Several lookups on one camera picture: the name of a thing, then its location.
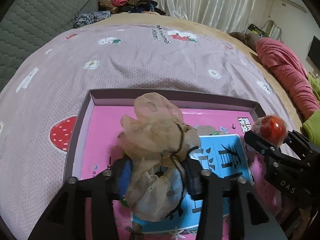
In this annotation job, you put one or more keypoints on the beige mesh drawstring pouch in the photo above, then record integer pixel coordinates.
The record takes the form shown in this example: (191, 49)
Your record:
(157, 141)

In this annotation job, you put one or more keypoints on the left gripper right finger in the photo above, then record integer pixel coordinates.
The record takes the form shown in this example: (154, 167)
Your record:
(231, 204)

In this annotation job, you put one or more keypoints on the blue patterned cloth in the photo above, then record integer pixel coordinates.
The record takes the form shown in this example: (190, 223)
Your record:
(90, 18)

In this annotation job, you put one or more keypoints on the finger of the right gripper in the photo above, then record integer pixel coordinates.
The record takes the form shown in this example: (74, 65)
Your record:
(262, 145)
(300, 138)

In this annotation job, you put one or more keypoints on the purple strawberry print bedsheet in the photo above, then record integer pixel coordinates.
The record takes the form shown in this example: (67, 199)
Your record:
(51, 84)

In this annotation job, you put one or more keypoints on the red blue toy egg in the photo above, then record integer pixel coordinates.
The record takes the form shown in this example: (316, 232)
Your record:
(272, 128)

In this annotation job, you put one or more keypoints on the pink quilted duvet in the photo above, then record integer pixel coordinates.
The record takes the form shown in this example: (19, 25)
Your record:
(287, 68)

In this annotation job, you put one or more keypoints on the white satin curtain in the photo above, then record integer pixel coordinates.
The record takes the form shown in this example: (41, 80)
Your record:
(225, 15)

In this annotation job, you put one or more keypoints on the green fleece blanket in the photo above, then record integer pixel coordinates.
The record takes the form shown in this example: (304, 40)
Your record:
(312, 125)

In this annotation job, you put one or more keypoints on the grey quilted headboard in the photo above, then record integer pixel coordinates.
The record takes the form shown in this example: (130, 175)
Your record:
(30, 24)

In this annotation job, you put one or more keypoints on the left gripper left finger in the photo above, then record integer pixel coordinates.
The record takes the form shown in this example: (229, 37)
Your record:
(83, 209)

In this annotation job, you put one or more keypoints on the dark shallow box tray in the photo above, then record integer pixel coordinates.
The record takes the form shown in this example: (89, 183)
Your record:
(91, 142)

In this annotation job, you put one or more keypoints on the black wall television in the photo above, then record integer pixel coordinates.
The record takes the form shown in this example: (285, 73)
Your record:
(314, 52)

